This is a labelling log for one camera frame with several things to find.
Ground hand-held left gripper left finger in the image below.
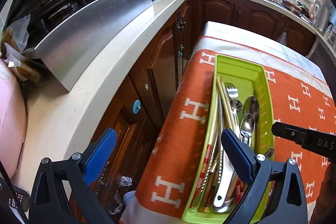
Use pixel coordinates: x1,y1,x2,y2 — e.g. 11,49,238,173
28,128,117,224

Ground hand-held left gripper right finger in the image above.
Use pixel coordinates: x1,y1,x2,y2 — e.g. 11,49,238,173
221,128,308,224

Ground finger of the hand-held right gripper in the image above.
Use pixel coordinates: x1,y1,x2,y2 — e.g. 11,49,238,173
271,122,309,147

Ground steel ladle with black handle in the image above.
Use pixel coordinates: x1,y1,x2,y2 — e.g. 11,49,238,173
214,147,275,214

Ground white ceramic spoon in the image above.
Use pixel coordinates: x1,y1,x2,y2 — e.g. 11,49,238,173
212,145,238,210

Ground bundle of chopsticks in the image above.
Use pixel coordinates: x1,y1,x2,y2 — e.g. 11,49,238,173
190,76,246,214

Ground green plastic utensil tray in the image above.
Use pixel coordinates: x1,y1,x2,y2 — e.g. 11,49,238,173
182,54,276,222

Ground clear plastic bag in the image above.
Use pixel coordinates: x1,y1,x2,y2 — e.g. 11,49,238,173
105,175,134,215

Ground white kitchen countertop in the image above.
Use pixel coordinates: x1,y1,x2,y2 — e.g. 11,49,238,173
10,0,336,188

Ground orange patterned blanket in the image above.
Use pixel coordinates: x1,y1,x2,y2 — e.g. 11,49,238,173
119,35,336,224

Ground steel kitchen appliance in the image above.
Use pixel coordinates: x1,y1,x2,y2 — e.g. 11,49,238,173
307,38,336,98

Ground hanging plastic bag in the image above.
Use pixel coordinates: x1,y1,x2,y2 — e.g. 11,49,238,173
277,31,288,45

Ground light blue table cover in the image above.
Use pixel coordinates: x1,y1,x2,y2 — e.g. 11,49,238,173
202,21,330,85

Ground black handheld device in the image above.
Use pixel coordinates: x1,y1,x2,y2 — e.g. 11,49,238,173
0,177,30,212

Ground glass jar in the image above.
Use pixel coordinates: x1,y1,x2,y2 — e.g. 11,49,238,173
324,25,336,46

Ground large steel splash panel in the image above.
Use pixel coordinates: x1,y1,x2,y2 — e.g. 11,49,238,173
34,0,154,93

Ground steel electric kettle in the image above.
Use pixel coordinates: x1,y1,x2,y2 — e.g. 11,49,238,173
310,0,330,30

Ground bagged food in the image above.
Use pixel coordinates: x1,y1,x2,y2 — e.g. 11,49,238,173
0,17,50,85

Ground pile of dishes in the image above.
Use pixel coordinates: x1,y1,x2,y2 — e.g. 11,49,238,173
281,0,302,10

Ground dark wooden cabinets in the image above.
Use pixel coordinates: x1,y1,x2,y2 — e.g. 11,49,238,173
68,0,317,214

